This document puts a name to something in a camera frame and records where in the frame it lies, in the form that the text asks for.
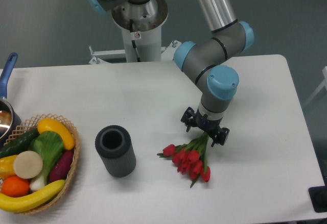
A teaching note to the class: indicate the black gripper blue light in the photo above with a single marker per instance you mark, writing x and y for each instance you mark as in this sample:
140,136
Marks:
211,126

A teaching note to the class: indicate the red tulip bouquet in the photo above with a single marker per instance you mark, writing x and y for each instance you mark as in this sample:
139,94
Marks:
190,158

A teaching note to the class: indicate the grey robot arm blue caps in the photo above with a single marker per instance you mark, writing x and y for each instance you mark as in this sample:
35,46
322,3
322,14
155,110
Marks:
140,22

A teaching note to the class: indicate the dark grey ribbed vase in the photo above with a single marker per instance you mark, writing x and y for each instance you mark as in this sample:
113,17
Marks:
114,146

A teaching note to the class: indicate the white furniture piece at right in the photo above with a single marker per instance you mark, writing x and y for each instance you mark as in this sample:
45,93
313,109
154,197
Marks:
319,92

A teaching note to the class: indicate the black device at table edge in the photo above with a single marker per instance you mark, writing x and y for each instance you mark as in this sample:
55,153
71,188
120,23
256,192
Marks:
318,198

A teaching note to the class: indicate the purple sweet potato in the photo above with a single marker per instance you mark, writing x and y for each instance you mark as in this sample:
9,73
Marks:
62,167

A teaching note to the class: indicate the green bok choy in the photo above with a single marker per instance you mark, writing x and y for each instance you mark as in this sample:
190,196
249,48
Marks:
49,146

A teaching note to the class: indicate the woven wicker basket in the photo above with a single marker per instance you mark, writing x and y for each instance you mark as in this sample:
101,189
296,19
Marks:
32,123

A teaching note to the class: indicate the beige round disc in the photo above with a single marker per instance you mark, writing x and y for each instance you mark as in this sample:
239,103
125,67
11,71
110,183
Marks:
27,164

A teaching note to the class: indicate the green cucumber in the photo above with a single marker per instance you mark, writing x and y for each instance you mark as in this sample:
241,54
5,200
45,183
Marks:
19,144

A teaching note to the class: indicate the orange fruit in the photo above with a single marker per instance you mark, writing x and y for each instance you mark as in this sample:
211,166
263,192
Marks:
15,186

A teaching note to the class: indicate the yellow bell pepper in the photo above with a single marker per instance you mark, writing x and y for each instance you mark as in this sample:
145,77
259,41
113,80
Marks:
6,166

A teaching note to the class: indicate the yellow banana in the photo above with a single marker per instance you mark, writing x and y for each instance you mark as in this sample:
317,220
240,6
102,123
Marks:
33,200

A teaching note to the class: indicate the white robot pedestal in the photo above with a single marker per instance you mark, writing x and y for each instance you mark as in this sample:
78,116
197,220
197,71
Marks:
139,46

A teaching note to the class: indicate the blue handled saucepan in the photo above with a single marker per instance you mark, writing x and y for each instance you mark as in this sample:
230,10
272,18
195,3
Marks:
9,119

